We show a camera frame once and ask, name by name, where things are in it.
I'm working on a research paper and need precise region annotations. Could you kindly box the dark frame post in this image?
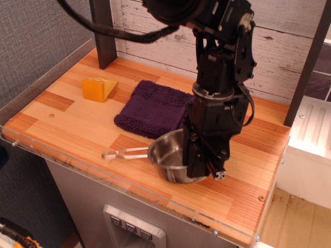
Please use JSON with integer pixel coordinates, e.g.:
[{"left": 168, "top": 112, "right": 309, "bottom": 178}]
[
  {"left": 283, "top": 0, "right": 330, "bottom": 127},
  {"left": 89, "top": 0, "right": 118, "bottom": 70}
]

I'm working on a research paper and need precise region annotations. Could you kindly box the yellow black object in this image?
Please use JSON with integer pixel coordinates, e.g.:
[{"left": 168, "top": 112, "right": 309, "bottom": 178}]
[{"left": 1, "top": 224, "right": 40, "bottom": 247}]

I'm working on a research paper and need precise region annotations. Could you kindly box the purple folded towel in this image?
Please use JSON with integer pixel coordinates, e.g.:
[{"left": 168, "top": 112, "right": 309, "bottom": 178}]
[{"left": 114, "top": 80, "right": 195, "bottom": 139}]

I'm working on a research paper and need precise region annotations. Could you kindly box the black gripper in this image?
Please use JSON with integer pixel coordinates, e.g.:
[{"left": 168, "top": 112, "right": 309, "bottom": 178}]
[{"left": 183, "top": 98, "right": 249, "bottom": 180}]

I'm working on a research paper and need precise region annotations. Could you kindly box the stainless steel pot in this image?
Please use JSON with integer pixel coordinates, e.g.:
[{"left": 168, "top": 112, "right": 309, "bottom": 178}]
[{"left": 101, "top": 129, "right": 207, "bottom": 183}]

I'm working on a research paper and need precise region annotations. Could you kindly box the silver dispenser panel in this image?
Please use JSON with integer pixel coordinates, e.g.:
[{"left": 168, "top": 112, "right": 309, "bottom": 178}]
[{"left": 103, "top": 204, "right": 167, "bottom": 247}]

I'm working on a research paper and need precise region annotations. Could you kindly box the orange cheese wedge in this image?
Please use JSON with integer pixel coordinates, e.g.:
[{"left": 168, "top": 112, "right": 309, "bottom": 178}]
[{"left": 82, "top": 77, "right": 118, "bottom": 102}]

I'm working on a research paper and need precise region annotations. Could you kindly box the dark right frame post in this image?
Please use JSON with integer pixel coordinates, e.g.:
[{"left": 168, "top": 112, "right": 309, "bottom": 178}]
[{"left": 283, "top": 0, "right": 330, "bottom": 127}]

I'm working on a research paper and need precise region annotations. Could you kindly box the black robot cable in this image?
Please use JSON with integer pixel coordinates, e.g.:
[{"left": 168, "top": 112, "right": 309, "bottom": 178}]
[{"left": 57, "top": 0, "right": 180, "bottom": 43}]

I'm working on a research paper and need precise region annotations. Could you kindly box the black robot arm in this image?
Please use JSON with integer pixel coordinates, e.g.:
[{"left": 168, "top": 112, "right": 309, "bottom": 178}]
[{"left": 143, "top": 1, "right": 256, "bottom": 179}]

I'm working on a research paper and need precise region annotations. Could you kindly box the clear acrylic edge guard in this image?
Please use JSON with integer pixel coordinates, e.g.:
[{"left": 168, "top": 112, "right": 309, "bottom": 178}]
[{"left": 3, "top": 119, "right": 290, "bottom": 247}]

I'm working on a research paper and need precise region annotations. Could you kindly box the dark left frame post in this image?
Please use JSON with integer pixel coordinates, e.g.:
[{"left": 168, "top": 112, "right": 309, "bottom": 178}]
[{"left": 89, "top": 0, "right": 118, "bottom": 70}]

